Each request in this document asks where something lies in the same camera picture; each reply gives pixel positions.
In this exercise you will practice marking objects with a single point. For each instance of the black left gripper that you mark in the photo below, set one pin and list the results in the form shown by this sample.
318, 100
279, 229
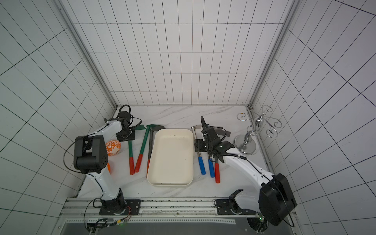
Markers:
132, 136

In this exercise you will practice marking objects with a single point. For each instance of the aluminium mounting rail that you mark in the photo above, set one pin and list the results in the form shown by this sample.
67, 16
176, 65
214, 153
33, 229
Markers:
86, 210

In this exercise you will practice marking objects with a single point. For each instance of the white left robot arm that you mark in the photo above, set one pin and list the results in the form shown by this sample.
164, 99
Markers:
91, 158

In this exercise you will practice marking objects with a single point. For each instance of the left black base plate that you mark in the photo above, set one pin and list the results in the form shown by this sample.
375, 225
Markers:
131, 206

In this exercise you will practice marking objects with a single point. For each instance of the chrome wire cup rack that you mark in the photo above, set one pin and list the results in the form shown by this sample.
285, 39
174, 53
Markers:
244, 143

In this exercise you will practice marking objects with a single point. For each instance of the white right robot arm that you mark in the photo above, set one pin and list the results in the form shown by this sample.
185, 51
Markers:
274, 201

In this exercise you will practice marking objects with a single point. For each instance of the green hoe red grip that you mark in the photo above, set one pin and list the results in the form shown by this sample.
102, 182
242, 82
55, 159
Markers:
140, 157
130, 147

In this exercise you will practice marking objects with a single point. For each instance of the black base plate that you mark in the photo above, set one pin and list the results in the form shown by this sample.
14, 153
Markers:
230, 207
131, 206

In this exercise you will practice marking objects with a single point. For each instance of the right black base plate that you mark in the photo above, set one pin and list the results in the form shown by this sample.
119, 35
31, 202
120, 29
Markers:
230, 207

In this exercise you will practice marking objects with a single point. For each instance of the orange patterned bowl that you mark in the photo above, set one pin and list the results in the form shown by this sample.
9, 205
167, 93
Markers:
113, 147

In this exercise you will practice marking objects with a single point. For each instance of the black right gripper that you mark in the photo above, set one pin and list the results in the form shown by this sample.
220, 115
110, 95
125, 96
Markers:
206, 134

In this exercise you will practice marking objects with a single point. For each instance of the cream plastic storage tray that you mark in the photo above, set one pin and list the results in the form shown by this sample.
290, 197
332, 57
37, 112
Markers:
172, 159

